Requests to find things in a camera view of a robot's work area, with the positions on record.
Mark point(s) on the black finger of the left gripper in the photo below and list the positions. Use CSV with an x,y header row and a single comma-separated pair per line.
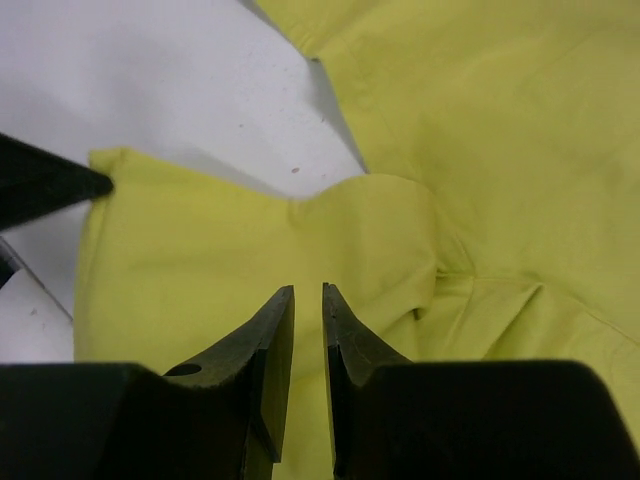
x,y
36,183

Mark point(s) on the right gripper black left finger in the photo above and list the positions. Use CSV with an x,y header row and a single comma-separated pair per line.
x,y
256,358

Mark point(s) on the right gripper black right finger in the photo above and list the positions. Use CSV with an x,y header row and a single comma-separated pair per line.
x,y
354,356

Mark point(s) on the yellow-green trousers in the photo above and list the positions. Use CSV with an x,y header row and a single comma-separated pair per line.
x,y
498,218

